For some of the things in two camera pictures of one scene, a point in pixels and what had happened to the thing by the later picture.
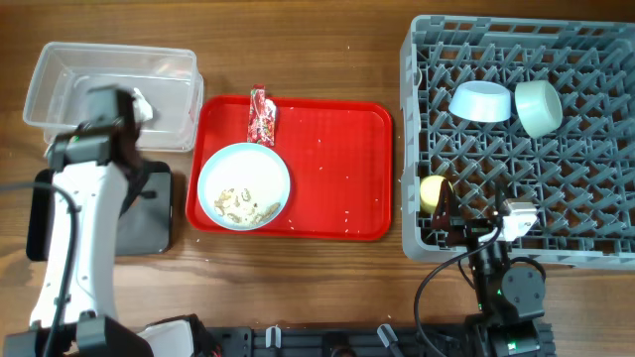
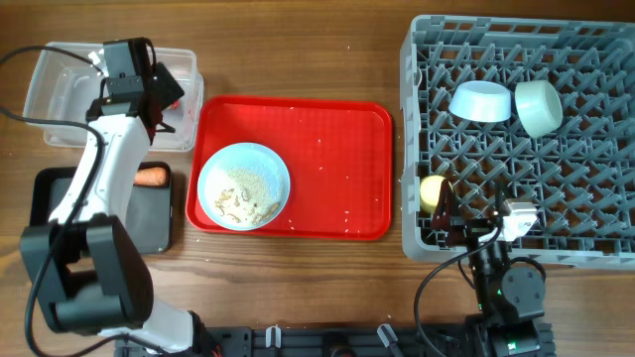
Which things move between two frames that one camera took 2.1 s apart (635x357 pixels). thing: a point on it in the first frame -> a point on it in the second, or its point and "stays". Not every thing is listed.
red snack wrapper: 262,117 -> 174,106
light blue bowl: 481,101 stays
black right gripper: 467,229 stays
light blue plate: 243,186 stays
